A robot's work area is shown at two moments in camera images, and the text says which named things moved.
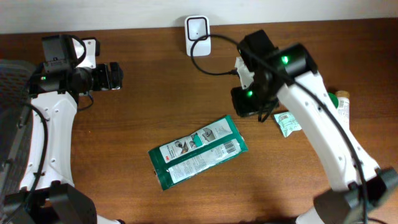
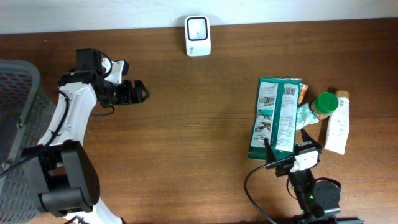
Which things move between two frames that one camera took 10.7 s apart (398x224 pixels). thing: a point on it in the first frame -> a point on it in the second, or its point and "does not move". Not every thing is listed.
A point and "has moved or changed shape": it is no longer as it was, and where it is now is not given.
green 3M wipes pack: x=186 y=156 -> x=275 y=118
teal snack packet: x=287 y=122 has moved or changed shape
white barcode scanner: x=196 y=27 does not move
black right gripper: x=244 y=104 -> x=270 y=156
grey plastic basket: x=17 y=78 does not move
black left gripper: x=104 y=76 -> x=131 y=93
